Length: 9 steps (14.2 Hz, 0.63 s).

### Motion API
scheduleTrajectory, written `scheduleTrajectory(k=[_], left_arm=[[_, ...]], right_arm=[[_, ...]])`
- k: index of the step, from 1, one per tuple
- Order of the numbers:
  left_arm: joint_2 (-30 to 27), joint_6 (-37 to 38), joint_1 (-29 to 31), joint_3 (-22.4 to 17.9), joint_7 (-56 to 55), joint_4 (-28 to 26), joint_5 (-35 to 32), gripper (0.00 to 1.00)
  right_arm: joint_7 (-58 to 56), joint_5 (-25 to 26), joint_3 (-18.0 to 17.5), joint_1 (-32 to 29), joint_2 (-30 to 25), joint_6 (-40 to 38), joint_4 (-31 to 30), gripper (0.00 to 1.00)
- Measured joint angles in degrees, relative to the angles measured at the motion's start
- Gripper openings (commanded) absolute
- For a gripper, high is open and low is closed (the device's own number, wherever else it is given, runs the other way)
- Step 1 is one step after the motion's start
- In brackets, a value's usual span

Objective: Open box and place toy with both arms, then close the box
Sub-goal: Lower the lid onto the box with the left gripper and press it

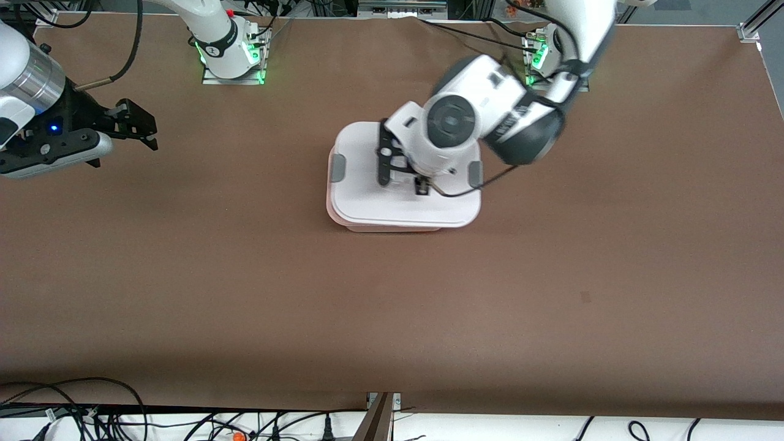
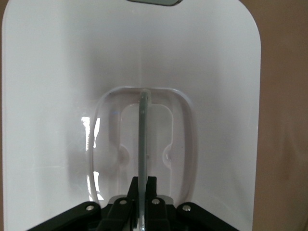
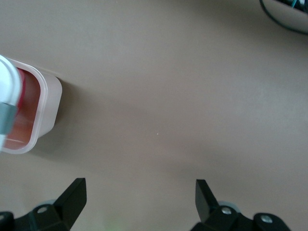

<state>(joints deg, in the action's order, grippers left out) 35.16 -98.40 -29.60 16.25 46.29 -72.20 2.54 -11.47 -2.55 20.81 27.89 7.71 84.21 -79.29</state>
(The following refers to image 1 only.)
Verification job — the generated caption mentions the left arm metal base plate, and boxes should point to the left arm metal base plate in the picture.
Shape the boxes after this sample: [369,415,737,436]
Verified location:
[522,31,590,92]

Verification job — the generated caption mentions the brown table cover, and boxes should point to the brown table cover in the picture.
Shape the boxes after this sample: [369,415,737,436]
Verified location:
[0,12,784,420]

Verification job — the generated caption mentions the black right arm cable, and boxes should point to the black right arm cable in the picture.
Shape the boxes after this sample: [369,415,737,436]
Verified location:
[73,0,143,91]

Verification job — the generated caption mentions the pink translucent plastic box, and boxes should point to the pink translucent plastic box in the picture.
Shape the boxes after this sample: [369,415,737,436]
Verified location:
[326,184,443,234]

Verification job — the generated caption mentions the white box lid grey clips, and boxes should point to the white box lid grey clips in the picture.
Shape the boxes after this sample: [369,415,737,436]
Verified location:
[330,121,483,228]

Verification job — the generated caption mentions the aluminium corner bracket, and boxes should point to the aluminium corner bracket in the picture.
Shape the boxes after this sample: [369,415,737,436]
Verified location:
[738,0,784,43]

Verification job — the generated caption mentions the aluminium profile beam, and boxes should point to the aluminium profile beam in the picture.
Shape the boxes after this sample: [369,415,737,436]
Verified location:
[352,392,402,441]

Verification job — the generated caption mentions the black looped cable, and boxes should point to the black looped cable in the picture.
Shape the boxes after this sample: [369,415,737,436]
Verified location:
[0,378,148,441]

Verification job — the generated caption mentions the black cable on table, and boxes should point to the black cable on table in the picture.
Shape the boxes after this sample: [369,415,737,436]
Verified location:
[418,18,546,53]

